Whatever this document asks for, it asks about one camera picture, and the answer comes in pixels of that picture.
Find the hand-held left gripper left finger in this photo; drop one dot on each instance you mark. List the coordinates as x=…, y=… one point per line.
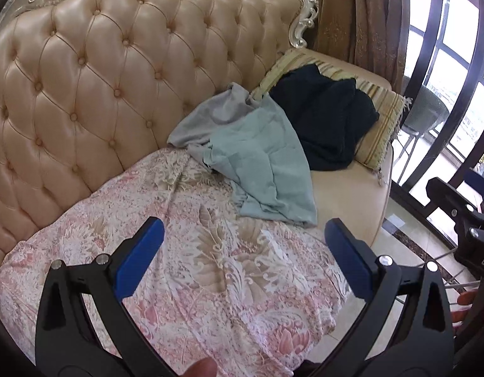
x=141, y=259

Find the beige tufted leather sofa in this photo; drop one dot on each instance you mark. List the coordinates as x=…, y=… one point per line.
x=108, y=86

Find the dark navy garment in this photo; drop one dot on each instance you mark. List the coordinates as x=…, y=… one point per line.
x=328, y=125

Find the grey garment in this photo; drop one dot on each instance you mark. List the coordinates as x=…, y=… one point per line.
x=222, y=114

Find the person's left hand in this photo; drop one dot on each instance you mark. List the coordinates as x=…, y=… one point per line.
x=202, y=369

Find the pink floral blanket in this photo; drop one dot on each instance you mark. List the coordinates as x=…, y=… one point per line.
x=210, y=251

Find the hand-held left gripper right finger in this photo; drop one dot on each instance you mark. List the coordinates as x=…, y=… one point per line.
x=348, y=261

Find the grey wicker chair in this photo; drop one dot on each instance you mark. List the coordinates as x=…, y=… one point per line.
x=424, y=106

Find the striped beige cushion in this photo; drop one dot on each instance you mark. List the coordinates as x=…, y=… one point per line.
x=383, y=125

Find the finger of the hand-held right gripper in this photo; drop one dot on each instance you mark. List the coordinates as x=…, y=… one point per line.
x=450, y=196

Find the person's right hand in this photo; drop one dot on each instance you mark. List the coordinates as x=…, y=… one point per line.
x=468, y=298

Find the light blue shirt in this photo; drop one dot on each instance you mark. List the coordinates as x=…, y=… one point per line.
x=265, y=165

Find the brown patterned curtain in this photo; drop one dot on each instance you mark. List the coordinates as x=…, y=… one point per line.
x=363, y=15

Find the dark window frame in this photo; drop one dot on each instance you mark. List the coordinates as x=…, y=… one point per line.
x=467, y=70

